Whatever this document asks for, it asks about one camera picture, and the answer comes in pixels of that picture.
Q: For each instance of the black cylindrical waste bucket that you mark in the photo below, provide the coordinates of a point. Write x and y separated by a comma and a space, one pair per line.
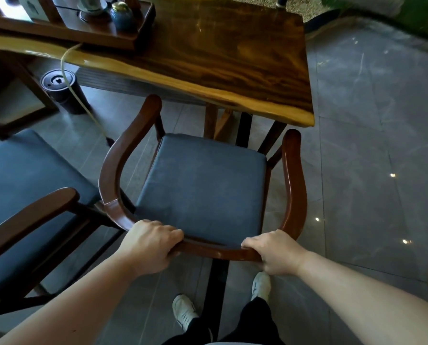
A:
61, 90

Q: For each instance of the pale green box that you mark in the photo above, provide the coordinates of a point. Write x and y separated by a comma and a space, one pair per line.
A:
32, 8

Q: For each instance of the white shoe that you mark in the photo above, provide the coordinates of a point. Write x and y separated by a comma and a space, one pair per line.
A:
184, 310
261, 285

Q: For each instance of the person's right forearm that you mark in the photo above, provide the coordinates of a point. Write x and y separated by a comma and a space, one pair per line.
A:
364, 305

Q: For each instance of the black trousers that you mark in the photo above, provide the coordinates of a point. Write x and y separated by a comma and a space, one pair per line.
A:
250, 325

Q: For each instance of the dark wooden stool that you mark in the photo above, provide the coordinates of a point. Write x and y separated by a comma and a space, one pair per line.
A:
23, 80

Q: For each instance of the white lidded tea cup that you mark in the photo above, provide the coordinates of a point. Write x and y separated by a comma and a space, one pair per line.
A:
90, 4

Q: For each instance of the person's left fingers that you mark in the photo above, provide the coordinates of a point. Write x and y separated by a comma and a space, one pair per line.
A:
171, 237

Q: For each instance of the person's right fingers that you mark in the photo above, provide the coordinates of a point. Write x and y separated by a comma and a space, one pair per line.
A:
254, 245

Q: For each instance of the dark wooden tea tray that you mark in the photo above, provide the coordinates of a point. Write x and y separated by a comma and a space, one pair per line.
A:
92, 30

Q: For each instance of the white right shoe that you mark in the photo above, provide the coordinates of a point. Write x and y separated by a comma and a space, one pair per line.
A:
261, 285

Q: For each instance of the grey seat cushion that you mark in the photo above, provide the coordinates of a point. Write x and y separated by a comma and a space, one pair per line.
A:
206, 186
16, 168

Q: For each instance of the white left shoe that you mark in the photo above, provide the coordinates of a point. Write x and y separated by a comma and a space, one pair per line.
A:
184, 310

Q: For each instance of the brown wooden armchair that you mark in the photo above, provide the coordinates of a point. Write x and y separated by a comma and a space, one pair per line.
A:
27, 215
294, 183

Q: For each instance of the green plant bed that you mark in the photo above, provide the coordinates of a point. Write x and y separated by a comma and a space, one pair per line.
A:
411, 12

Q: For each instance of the blue jar with gold lid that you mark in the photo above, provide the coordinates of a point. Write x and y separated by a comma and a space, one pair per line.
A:
122, 17

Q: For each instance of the person's left forearm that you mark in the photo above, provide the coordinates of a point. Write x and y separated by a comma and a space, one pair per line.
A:
77, 305

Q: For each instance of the person's right hand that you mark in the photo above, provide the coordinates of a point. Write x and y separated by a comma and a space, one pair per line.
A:
278, 253

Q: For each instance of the person's left hand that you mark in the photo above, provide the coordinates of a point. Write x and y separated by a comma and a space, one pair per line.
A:
145, 247

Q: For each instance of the wooden slab table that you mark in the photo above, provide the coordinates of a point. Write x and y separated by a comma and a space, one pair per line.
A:
217, 50

